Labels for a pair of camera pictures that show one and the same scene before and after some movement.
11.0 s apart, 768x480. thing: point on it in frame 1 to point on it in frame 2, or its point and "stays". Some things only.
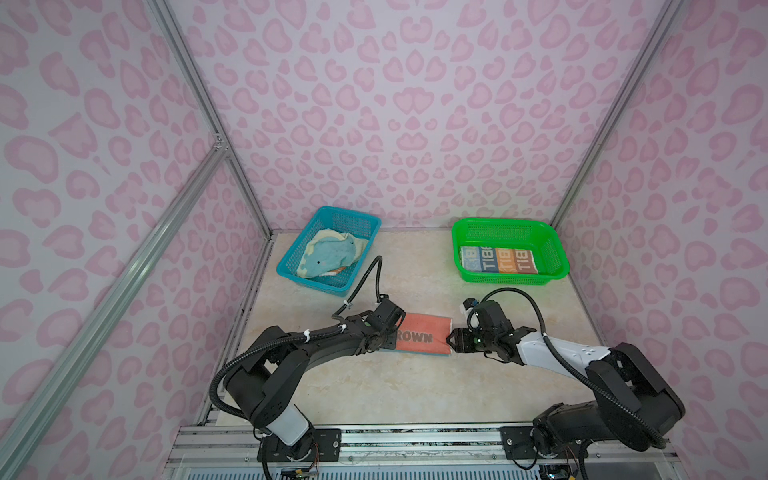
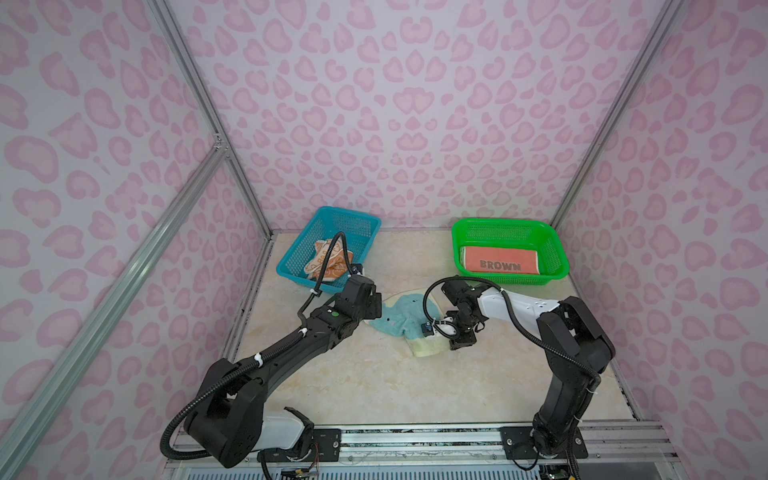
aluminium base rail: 230,452 stays
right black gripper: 459,340 to 461,342
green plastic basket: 536,236 stays
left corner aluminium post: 200,90 stays
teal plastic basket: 354,224 stays
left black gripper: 393,346 to 376,308
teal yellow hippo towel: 329,252 to 405,314
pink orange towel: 424,334 to 499,260
